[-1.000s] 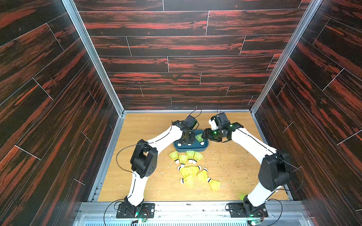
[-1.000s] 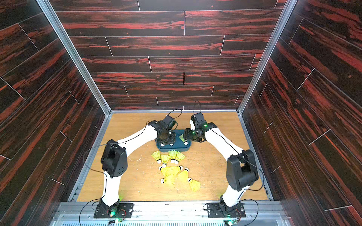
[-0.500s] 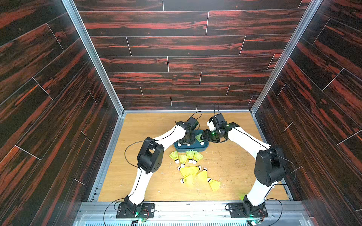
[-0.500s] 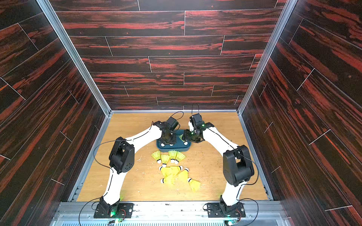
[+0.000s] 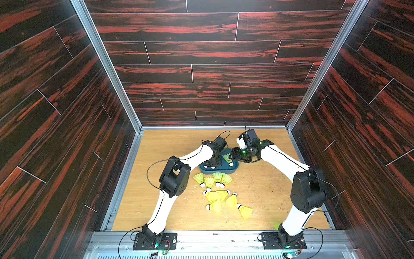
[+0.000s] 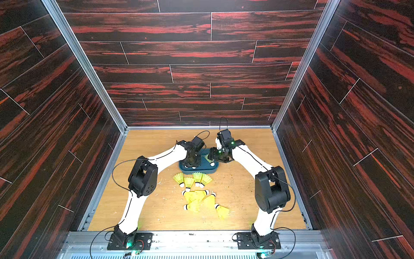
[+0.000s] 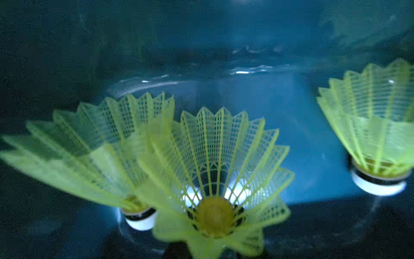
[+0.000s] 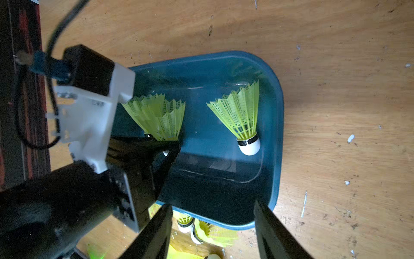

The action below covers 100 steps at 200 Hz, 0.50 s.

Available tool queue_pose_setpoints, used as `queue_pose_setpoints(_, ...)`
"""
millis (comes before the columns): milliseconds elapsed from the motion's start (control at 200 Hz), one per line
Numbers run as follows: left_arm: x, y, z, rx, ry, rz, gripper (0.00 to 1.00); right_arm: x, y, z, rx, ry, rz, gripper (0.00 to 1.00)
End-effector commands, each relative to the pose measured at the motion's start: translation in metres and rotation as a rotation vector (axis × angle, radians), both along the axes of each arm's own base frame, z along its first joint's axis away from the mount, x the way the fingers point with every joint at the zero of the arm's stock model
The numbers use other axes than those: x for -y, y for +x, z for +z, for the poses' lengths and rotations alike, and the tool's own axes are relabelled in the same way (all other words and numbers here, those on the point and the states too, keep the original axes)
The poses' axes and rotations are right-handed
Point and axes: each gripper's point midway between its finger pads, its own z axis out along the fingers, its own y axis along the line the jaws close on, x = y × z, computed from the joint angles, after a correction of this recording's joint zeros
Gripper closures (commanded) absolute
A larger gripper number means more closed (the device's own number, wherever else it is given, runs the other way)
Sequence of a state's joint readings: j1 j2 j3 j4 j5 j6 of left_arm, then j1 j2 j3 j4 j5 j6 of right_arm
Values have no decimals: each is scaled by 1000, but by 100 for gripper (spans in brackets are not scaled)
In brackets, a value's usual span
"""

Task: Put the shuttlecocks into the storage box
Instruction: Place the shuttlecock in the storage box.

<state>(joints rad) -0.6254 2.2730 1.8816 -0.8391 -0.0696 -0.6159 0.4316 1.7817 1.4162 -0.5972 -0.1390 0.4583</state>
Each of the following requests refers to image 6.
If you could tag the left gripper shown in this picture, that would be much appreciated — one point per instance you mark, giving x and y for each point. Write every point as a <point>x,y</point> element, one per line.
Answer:
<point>198,163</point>

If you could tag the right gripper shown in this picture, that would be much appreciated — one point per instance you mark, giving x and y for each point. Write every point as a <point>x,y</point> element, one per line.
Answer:
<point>218,155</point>

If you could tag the teal plastic storage box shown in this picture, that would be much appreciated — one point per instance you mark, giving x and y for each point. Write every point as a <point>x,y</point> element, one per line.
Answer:
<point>203,168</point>

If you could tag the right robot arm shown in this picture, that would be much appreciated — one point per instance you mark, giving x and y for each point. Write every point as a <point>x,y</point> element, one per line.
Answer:
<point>271,190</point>

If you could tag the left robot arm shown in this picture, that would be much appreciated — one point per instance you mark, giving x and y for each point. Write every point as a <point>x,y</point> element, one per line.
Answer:
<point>142,180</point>

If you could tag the yellow shuttlecock centre pile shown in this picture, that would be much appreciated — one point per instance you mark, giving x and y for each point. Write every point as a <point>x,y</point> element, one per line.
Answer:
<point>189,196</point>

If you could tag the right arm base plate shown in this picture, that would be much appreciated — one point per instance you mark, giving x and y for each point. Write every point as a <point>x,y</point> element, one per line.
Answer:
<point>252,240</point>

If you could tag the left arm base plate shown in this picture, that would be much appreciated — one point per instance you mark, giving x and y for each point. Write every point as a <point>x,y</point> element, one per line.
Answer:
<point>136,241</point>

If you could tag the aluminium front rail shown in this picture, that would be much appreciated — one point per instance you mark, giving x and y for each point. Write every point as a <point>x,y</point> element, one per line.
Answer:
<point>199,245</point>

